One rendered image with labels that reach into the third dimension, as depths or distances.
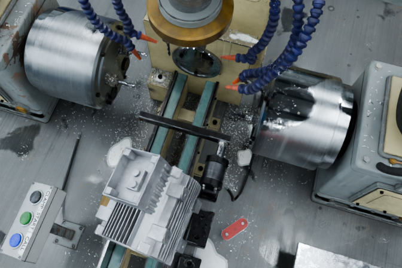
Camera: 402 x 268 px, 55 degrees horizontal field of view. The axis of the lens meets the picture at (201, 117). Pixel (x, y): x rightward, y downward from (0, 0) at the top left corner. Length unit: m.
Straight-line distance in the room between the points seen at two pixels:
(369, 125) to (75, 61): 0.71
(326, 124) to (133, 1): 0.91
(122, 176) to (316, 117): 0.47
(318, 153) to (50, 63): 0.69
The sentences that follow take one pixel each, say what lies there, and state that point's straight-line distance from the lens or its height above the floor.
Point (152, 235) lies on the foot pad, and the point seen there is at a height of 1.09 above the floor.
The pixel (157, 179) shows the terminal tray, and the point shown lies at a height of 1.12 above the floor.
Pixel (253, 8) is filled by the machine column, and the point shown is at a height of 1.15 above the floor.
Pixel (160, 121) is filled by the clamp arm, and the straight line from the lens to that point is 1.02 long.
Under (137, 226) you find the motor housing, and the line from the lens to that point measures 0.89.
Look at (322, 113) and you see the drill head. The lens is 0.93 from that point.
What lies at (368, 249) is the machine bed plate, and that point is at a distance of 1.28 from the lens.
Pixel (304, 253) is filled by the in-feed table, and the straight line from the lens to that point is 1.09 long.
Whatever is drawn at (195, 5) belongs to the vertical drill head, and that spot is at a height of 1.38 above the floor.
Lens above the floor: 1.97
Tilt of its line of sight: 67 degrees down
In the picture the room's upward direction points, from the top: 3 degrees clockwise
